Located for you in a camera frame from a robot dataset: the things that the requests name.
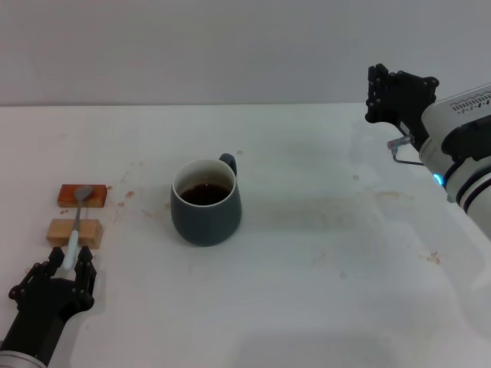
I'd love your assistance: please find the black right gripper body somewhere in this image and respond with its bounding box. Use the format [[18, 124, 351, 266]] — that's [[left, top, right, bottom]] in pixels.
[[385, 71, 440, 145]]

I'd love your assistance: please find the spoon with white handle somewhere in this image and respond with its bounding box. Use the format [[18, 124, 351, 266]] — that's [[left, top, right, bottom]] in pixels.
[[63, 185, 94, 271]]

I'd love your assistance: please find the light wooden notched block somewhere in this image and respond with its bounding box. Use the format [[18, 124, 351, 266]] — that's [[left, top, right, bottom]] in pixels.
[[46, 218, 104, 251]]

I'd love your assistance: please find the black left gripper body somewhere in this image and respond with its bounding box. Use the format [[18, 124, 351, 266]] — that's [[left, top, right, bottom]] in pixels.
[[0, 279, 95, 365]]

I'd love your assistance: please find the dark grey ceramic cup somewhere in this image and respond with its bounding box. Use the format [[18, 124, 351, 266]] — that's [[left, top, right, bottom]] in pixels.
[[170, 153, 243, 248]]

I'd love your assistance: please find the right wrist camera housing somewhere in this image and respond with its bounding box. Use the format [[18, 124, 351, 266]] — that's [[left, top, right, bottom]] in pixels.
[[421, 82, 491, 163]]

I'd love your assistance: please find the dark coffee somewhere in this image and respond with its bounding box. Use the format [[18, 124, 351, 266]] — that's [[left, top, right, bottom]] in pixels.
[[180, 182, 233, 207]]

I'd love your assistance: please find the right arm cable with plug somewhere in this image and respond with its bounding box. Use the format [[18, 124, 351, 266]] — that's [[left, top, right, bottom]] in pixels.
[[387, 133, 423, 167]]

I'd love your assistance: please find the reddish brown wooden block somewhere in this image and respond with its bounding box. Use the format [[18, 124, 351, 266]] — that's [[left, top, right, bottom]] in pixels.
[[57, 184, 108, 209]]

